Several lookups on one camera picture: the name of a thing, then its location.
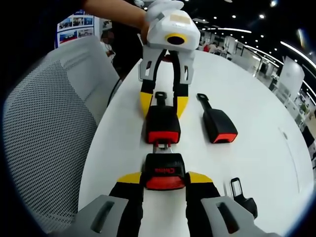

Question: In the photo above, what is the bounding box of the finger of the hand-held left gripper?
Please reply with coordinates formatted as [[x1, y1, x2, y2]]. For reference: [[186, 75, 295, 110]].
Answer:
[[137, 45, 165, 120], [169, 50, 196, 119]]

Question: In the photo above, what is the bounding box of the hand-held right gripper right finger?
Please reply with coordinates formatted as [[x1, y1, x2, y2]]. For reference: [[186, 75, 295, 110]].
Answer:
[[185, 172, 282, 237]]

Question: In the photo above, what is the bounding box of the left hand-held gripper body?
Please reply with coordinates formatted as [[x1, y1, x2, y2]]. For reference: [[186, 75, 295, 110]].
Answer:
[[146, 8, 201, 60]]

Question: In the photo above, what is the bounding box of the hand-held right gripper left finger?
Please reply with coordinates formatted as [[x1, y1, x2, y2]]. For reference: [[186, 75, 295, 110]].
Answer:
[[67, 172, 145, 237]]

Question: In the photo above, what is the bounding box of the metal seat belt tongue black strap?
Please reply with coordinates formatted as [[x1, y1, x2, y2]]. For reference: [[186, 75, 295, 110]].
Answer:
[[229, 177, 259, 219]]

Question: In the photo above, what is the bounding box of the black seat belt buckle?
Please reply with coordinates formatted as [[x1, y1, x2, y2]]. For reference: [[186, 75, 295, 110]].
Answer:
[[145, 90, 182, 145], [196, 93, 239, 144]]

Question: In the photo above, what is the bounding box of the metal seat belt tongue black housing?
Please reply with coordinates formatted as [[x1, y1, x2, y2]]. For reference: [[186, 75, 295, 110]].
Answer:
[[144, 139, 188, 191]]

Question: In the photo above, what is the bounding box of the person's left forearm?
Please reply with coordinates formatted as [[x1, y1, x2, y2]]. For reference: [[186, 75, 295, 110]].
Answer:
[[82, 0, 149, 33]]

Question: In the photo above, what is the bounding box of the photo poster board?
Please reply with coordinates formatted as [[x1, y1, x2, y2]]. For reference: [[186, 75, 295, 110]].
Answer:
[[54, 11, 96, 49]]

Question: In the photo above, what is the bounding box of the grey mesh office chair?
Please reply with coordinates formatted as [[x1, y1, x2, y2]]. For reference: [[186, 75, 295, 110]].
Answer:
[[2, 34, 123, 234]]

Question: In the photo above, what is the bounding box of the black cable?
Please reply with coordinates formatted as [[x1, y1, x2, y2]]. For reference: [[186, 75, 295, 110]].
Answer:
[[107, 78, 123, 102]]

